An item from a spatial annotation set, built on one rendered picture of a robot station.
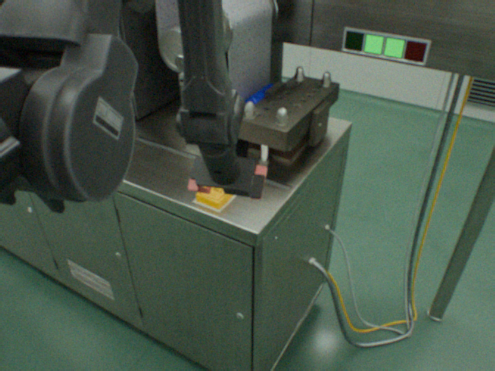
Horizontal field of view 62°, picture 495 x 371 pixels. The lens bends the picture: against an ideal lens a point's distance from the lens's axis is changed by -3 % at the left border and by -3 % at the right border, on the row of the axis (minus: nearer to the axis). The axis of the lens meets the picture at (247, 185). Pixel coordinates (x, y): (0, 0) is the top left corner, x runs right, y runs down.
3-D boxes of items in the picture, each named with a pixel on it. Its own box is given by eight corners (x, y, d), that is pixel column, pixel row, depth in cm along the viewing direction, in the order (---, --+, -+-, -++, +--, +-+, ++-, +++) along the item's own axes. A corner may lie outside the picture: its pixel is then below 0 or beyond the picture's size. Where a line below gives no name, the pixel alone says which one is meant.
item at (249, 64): (229, 112, 121) (227, 49, 110) (268, 86, 137) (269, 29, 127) (230, 112, 121) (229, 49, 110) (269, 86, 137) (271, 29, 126)
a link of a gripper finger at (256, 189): (235, 179, 87) (228, 156, 78) (269, 183, 85) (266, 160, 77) (228, 209, 84) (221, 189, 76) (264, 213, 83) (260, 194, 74)
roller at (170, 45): (161, 67, 125) (157, 26, 118) (210, 45, 143) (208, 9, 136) (194, 74, 120) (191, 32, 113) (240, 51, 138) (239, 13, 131)
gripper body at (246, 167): (204, 157, 80) (196, 137, 74) (256, 163, 78) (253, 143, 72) (196, 188, 78) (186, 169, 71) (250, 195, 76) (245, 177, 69)
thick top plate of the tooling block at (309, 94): (235, 137, 119) (234, 118, 116) (295, 90, 147) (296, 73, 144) (285, 152, 113) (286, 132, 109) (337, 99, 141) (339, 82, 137)
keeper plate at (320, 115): (308, 145, 128) (311, 112, 121) (320, 132, 135) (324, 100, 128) (316, 147, 127) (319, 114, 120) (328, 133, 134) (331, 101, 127)
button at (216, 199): (195, 202, 106) (195, 193, 105) (211, 188, 111) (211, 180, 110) (219, 210, 103) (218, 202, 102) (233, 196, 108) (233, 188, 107)
